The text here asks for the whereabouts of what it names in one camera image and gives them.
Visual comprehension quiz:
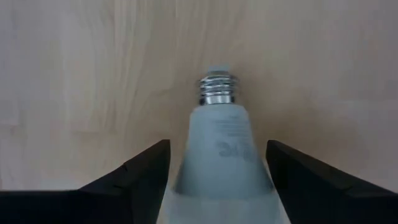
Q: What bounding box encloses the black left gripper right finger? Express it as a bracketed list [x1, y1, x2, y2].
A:
[266, 139, 398, 224]

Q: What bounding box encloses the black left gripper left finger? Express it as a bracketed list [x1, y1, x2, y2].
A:
[0, 139, 172, 224]

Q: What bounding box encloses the white lightbulb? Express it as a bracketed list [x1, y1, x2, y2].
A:
[156, 64, 292, 224]

